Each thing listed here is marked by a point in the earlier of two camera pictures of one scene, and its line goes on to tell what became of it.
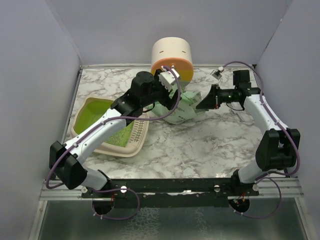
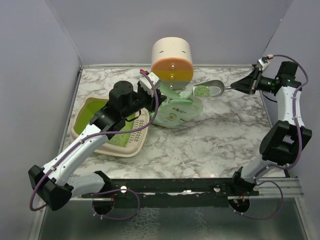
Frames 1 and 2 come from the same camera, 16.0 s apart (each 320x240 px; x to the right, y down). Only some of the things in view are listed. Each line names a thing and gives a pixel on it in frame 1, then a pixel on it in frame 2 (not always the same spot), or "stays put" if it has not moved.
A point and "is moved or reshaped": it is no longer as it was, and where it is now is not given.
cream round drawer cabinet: [175, 52] stays put
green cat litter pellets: [120, 139] → [202, 91]
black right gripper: [211, 101] → [248, 84]
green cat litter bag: [186, 111] is moved or reshaped
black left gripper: [168, 102] → [151, 107]
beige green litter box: [128, 142] stays put
